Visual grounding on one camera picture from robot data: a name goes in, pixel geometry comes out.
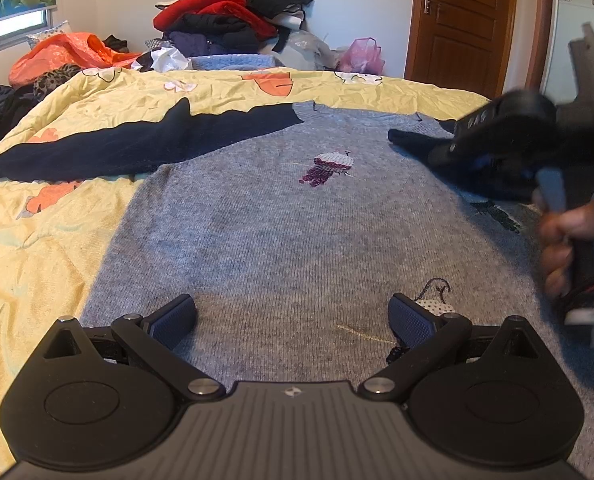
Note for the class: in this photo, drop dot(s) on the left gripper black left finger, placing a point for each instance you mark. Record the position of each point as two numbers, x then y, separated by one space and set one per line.
149 342

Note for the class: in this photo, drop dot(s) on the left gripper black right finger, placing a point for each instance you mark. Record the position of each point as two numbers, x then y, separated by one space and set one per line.
425 340

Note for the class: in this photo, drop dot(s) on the grey knit sweater navy sleeves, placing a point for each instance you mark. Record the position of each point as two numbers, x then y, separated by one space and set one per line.
291 231

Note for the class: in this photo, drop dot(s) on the pile of dark red clothes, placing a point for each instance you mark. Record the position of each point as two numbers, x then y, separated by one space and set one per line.
241 26

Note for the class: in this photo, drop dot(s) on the person's right hand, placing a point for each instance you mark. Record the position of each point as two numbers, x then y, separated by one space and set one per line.
556 232

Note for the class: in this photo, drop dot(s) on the brown wooden door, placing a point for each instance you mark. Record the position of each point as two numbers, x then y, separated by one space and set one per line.
461 44

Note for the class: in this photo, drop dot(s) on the pink plastic bag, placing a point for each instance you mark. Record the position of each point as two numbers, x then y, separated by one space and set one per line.
364 56

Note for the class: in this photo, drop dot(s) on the frosted glass wardrobe door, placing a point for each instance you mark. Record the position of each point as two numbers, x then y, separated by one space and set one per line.
577 20

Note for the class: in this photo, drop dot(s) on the light blue folded towel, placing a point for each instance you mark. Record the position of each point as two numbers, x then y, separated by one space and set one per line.
233 62

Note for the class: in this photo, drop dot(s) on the orange plastic bag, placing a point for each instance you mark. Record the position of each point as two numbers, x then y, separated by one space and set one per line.
82 49

